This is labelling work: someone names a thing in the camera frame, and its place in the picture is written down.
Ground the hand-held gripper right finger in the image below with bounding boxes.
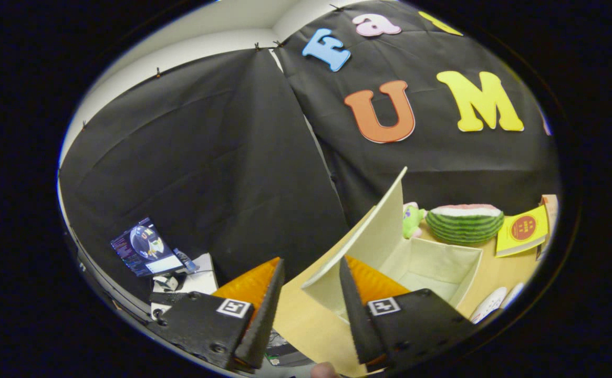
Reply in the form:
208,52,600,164
339,255,480,368

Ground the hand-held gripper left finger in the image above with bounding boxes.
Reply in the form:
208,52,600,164
148,257,285,374

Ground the beige fabric storage box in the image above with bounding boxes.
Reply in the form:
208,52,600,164
302,167,484,323

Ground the white perforated shoe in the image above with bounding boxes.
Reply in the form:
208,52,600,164
500,282,525,310
469,286,509,324

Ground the white flat panel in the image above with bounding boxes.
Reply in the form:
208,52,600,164
151,253,218,316

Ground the pink and green plush toy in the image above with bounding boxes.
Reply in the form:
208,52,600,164
402,202,427,239

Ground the laptop with lit screen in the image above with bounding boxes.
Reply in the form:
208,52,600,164
110,217,185,277

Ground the watermelon slice toy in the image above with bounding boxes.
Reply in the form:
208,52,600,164
424,204,505,245

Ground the yellow book with red circle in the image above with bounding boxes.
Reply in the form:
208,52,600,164
495,205,549,258

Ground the tan book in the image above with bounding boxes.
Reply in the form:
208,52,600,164
536,194,559,261

